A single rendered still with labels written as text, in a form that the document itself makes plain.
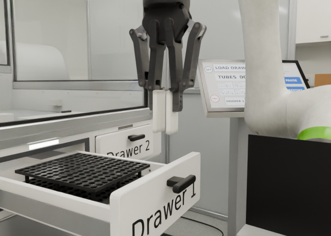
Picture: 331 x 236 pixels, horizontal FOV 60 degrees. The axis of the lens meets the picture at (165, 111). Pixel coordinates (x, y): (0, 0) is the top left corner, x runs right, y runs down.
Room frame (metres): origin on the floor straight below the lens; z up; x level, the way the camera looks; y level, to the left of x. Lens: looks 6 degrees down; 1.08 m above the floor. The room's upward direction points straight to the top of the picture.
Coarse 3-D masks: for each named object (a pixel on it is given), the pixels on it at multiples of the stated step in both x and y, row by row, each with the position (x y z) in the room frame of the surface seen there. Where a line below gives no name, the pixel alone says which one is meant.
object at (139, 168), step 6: (132, 168) 0.60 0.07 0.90; (138, 168) 0.61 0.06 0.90; (144, 168) 0.61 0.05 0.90; (120, 174) 0.55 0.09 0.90; (126, 174) 0.55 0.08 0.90; (132, 174) 0.57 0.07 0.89; (108, 180) 0.53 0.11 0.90; (114, 180) 0.52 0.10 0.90; (120, 180) 0.54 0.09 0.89; (90, 186) 0.49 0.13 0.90; (96, 186) 0.49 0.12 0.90; (102, 186) 0.49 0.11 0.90
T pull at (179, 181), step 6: (168, 180) 0.49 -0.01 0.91; (174, 180) 0.49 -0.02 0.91; (180, 180) 0.49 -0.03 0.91; (186, 180) 0.48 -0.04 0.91; (192, 180) 0.50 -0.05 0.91; (174, 186) 0.46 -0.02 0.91; (180, 186) 0.46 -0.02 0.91; (186, 186) 0.48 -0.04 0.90; (174, 192) 0.46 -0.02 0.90; (180, 192) 0.46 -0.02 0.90
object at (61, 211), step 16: (48, 160) 0.69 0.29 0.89; (128, 160) 0.69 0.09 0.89; (0, 176) 0.56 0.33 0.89; (16, 176) 0.62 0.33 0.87; (0, 192) 0.54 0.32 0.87; (16, 192) 0.52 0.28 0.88; (32, 192) 0.50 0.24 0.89; (48, 192) 0.48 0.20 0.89; (16, 208) 0.52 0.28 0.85; (32, 208) 0.49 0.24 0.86; (48, 208) 0.47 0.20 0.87; (64, 208) 0.46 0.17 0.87; (80, 208) 0.44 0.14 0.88; (96, 208) 0.42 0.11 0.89; (48, 224) 0.48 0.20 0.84; (64, 224) 0.45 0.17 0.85; (80, 224) 0.44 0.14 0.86; (96, 224) 0.42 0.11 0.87
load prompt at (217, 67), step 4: (212, 64) 1.39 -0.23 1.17; (216, 64) 1.39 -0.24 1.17; (220, 64) 1.40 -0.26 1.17; (224, 64) 1.40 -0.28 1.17; (228, 64) 1.40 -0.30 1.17; (232, 64) 1.40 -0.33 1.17; (236, 64) 1.41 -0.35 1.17; (240, 64) 1.41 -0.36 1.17; (244, 64) 1.41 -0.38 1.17; (216, 68) 1.37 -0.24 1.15; (220, 68) 1.38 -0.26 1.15; (224, 68) 1.38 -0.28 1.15; (228, 68) 1.38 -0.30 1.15; (232, 68) 1.38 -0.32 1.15; (236, 68) 1.39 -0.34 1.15; (240, 68) 1.39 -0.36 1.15; (244, 68) 1.39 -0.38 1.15
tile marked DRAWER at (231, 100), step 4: (228, 100) 1.26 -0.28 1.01; (232, 100) 1.26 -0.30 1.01; (236, 100) 1.26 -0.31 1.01; (240, 100) 1.26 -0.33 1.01; (244, 100) 1.27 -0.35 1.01; (228, 104) 1.24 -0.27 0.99; (232, 104) 1.24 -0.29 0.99; (236, 104) 1.25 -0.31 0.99; (240, 104) 1.25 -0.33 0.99; (244, 104) 1.25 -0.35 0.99
